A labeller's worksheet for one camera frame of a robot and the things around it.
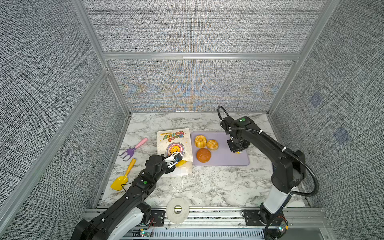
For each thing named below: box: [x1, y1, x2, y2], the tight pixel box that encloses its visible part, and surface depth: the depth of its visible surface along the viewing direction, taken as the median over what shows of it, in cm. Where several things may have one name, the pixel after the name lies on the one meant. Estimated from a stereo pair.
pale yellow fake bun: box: [206, 139, 219, 151], surface depth 99 cm
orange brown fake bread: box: [196, 147, 212, 163], surface depth 94 cm
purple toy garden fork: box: [118, 138, 148, 162], surface depth 100 cm
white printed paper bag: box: [157, 128, 193, 177], surface depth 90 cm
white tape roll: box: [166, 197, 190, 224], surface depth 77 cm
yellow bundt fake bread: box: [194, 134, 207, 149], surface depth 100 cm
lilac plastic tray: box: [191, 131, 250, 167], surface depth 97 cm
